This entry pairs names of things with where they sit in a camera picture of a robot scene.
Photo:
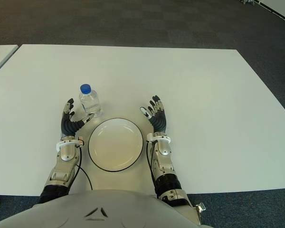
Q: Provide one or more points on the metal bracket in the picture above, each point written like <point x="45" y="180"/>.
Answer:
<point x="201" y="207"/>

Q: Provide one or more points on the clear water bottle blue cap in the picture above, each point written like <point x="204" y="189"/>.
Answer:
<point x="89" y="102"/>

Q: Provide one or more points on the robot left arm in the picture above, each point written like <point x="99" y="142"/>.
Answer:
<point x="65" y="154"/>

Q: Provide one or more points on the grey robot torso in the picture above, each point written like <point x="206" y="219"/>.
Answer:
<point x="97" y="209"/>

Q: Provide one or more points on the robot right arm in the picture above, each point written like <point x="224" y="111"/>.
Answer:
<point x="163" y="161"/>

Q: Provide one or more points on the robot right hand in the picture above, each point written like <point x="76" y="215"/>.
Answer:
<point x="159" y="121"/>

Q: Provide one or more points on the white plate black rim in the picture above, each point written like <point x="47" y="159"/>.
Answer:
<point x="116" y="145"/>

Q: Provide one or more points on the chair base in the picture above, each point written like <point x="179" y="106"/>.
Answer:
<point x="248" y="1"/>

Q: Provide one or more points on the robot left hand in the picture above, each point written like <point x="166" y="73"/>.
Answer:
<point x="67" y="127"/>

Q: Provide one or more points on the white background table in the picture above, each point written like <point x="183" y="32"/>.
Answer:
<point x="282" y="7"/>

